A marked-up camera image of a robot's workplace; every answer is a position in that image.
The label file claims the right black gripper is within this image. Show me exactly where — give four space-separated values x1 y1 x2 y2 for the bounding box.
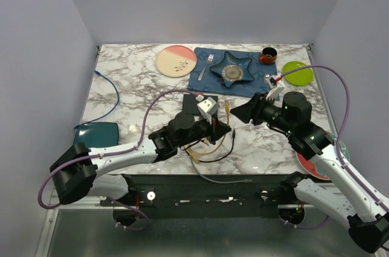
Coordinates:
230 91 295 134

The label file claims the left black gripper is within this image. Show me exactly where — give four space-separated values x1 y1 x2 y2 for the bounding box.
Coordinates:
176 114 232 149

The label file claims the yellow ethernet cable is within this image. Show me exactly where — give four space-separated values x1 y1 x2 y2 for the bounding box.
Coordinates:
184 144 213 163
197 100 232 157

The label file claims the dark grey network switch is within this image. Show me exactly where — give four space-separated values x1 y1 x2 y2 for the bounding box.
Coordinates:
182 94 219 116

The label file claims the blue ethernet cable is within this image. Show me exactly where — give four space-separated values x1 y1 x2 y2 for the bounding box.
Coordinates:
72 70 120 130

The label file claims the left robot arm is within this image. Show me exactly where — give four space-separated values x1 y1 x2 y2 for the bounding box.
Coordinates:
49 112 232 205

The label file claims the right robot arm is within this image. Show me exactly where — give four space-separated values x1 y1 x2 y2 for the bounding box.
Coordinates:
231 92 388 253

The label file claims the blue star shaped dish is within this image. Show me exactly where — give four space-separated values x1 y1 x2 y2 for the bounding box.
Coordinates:
210 51 255 87

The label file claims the blue cloth placemat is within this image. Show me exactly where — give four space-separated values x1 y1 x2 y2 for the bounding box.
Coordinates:
188 47 277 97

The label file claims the orange brown mug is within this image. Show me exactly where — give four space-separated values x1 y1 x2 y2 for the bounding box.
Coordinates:
259 47 278 65

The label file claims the green round plate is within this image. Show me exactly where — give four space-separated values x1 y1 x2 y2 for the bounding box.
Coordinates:
282 61 314 86

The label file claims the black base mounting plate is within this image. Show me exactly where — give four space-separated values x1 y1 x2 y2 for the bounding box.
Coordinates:
118 174 302 219

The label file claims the silver fork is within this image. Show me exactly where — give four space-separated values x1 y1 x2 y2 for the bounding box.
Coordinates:
198 54 214 81

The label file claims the red teal patterned plate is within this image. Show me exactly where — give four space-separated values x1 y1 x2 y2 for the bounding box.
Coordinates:
296 142 350 182

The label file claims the pink cream round plate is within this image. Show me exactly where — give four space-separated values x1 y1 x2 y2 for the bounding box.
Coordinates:
155 45 197 78

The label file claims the teal square plate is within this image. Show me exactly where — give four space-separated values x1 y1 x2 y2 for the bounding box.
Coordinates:
73 122 119 148

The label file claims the black power cable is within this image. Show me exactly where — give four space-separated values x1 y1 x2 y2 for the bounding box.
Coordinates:
182 129 238 163

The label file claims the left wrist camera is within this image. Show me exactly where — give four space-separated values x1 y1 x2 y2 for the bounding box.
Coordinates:
197 97 219 124

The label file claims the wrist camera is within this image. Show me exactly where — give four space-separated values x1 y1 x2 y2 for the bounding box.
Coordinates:
197 97 219 124
264 74 285 100

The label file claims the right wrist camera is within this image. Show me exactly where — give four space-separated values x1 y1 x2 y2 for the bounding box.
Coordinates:
264 74 285 100

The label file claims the grey ethernet cable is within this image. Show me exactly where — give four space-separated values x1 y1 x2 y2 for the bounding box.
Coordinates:
189 156 253 185

